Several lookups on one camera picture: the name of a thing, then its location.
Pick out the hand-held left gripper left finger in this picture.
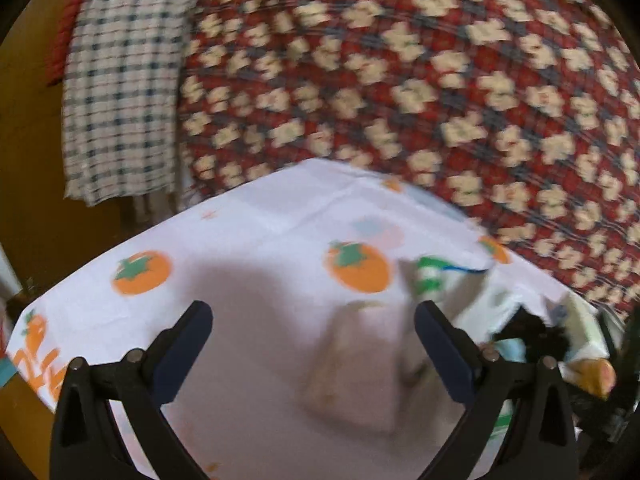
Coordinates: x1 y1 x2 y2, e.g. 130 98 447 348
49 300 215 480

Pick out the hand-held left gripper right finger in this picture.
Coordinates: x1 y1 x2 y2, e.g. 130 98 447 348
414 300 581 480

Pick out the black fuzzy scrunchie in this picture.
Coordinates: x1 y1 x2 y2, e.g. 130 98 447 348
492 306 572 362

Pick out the white orange-print tablecloth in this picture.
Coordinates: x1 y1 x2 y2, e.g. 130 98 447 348
5 157 616 480

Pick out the white blue checkered cloth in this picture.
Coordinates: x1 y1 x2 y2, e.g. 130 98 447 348
62 0 211 208

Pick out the red plaid bear-print blanket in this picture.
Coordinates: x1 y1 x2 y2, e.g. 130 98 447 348
175 0 640 321

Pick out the red knitted cloth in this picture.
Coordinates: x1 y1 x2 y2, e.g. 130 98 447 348
45 0 101 88

